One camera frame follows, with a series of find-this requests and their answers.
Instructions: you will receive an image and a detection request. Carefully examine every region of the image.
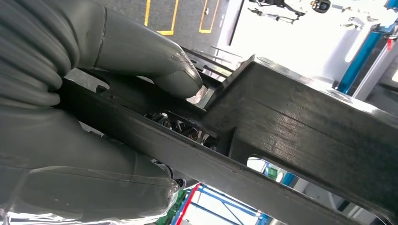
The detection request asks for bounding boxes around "blue metal rack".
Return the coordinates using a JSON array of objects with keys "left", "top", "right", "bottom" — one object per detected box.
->
[{"left": 169, "top": 183, "right": 296, "bottom": 225}]

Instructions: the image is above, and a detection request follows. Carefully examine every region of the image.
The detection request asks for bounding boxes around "blue metal post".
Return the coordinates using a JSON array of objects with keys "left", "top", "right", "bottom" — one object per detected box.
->
[{"left": 336, "top": 28, "right": 386, "bottom": 94}]

